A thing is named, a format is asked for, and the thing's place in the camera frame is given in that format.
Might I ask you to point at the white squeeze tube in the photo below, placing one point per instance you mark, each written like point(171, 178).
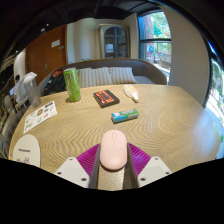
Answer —
point(130, 92)

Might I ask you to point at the white cat-print mouse pad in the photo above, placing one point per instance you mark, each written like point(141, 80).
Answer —
point(27, 150)

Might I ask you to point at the black-framed window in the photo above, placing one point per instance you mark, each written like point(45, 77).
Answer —
point(216, 100)
point(156, 41)

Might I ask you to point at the arched glass-door cabinet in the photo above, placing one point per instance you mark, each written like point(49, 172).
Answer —
point(114, 41)

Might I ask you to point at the green drink can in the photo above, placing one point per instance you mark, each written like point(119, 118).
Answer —
point(72, 85)

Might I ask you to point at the pink computer mouse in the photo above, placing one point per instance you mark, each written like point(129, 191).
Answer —
point(113, 150)

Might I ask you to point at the white sticker sheet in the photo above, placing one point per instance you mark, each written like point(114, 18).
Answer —
point(40, 116)

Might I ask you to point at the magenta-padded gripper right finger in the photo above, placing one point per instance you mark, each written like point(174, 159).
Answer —
point(153, 171)

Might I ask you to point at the striped cushion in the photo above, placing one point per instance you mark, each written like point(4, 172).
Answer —
point(95, 77)
point(122, 75)

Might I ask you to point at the clear shaker bottle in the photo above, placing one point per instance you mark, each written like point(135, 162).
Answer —
point(32, 91)

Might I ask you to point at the white door sign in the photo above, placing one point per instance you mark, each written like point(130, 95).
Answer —
point(55, 43)

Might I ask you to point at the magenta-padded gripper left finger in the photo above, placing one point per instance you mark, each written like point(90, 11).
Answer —
point(71, 171)

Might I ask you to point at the green and blue pack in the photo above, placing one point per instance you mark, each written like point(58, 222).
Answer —
point(125, 116)

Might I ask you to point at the group of chairs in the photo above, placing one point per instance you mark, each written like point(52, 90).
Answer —
point(15, 98)

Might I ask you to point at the black bag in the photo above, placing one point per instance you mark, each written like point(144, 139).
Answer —
point(55, 85)

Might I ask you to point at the black and red box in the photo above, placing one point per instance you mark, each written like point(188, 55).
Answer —
point(106, 98)

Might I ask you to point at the brown curved sofa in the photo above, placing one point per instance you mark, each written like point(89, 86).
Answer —
point(146, 70)

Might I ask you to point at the wooden door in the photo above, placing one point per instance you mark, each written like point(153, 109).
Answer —
point(43, 60)

